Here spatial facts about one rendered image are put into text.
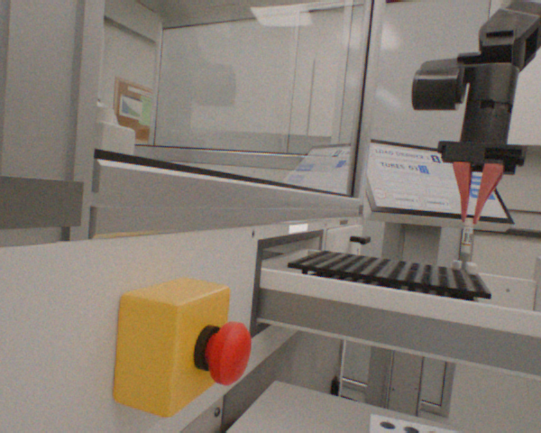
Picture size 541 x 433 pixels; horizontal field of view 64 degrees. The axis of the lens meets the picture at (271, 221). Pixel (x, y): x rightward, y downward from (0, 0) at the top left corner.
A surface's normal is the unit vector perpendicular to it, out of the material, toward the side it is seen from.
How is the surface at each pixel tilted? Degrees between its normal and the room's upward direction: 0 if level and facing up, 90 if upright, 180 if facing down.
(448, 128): 90
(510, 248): 90
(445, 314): 90
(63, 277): 90
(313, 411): 0
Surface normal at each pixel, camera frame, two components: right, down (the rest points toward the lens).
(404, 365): 0.28, 0.08
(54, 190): 0.93, 0.11
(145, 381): -0.36, 0.02
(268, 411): 0.10, -0.99
